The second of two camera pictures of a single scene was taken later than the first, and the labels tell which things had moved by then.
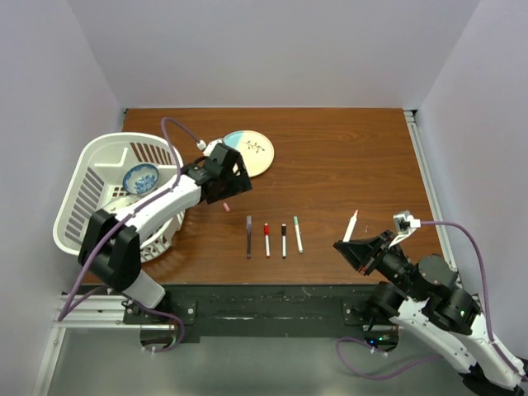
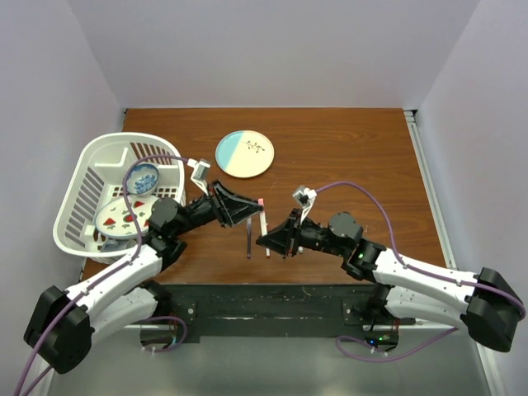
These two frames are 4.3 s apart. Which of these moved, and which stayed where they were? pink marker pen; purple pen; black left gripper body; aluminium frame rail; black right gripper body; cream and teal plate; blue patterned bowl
Moved: black right gripper body; black left gripper body; pink marker pen
Stayed: aluminium frame rail; blue patterned bowl; cream and teal plate; purple pen
